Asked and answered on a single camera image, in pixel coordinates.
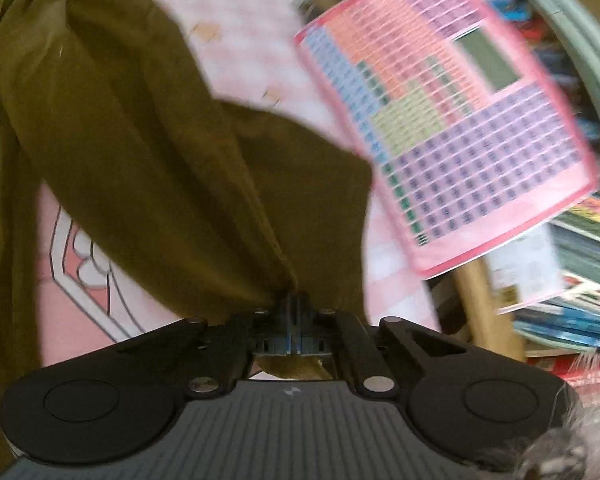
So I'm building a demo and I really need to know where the olive brown corduroy garment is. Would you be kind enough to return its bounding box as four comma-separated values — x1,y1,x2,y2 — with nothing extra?
0,0,372,473

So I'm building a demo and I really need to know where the pink checkered table mat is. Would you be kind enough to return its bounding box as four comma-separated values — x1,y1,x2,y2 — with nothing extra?
38,0,439,365

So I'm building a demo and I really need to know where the stack of books on shelf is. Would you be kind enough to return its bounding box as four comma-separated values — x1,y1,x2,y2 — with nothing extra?
486,196,600,359

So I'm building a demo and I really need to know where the pink keyboard learning toy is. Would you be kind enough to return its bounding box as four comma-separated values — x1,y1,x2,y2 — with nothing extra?
296,0,600,278

